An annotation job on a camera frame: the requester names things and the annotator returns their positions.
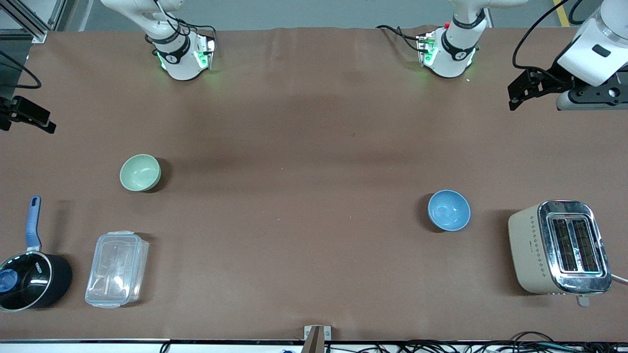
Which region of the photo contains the black left base cable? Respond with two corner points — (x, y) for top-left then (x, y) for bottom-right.
(376, 24), (423, 52)

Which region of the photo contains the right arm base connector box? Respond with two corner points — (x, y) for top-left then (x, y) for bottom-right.
(195, 35), (217, 71)

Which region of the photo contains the metal table edge bracket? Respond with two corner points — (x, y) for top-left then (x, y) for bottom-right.
(303, 325), (332, 353)

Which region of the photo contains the glass lid with blue knob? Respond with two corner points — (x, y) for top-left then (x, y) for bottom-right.
(0, 252), (52, 312)

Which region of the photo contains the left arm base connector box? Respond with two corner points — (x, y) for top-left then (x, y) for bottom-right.
(417, 31), (439, 67)

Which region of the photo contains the black right base cable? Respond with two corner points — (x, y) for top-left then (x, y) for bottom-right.
(174, 19), (217, 40)

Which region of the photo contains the black floor cable bundle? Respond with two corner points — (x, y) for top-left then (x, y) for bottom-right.
(324, 331), (628, 353)

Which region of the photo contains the clear plastic food container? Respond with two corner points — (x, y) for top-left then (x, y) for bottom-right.
(85, 230), (150, 309)

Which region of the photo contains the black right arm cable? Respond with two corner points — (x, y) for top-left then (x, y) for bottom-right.
(0, 49), (43, 90)

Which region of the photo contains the brown table mat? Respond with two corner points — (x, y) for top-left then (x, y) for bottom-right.
(0, 26), (628, 342)

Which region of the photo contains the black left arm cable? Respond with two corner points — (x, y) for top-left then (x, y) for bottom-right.
(512, 0), (605, 70)

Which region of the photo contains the beige chrome toaster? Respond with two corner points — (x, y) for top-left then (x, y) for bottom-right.
(508, 200), (613, 308)

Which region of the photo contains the blue bowl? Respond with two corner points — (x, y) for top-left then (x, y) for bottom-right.
(427, 190), (471, 232)

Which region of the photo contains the black saucepan with blue handle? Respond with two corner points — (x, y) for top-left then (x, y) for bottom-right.
(0, 196), (74, 312)

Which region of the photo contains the black base cable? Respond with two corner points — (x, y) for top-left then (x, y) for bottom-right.
(376, 24), (423, 52)
(174, 19), (217, 40)

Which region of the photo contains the aluminium frame profile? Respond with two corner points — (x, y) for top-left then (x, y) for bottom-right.
(0, 0), (68, 43)

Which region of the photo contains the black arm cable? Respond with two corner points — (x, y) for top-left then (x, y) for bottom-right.
(0, 49), (43, 90)
(512, 0), (605, 70)

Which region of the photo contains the green bowl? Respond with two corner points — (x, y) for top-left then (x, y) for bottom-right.
(120, 154), (162, 193)

